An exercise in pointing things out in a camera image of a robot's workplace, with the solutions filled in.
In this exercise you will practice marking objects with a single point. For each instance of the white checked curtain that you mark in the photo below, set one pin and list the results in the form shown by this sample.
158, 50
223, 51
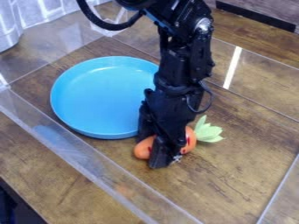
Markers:
22, 14

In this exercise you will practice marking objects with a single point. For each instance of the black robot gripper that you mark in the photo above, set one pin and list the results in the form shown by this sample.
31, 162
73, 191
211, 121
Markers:
173, 103

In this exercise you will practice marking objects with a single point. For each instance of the round blue plastic tray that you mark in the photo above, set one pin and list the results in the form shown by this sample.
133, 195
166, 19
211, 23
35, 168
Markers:
97, 95

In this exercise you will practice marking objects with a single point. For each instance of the orange toy carrot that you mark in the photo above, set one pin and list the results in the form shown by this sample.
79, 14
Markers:
203, 133

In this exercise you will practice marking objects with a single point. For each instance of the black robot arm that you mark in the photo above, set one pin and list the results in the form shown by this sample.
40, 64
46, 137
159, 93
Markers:
185, 25

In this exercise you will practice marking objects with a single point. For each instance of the dark baseboard strip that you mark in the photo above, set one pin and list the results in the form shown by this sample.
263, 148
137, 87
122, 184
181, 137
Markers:
278, 23

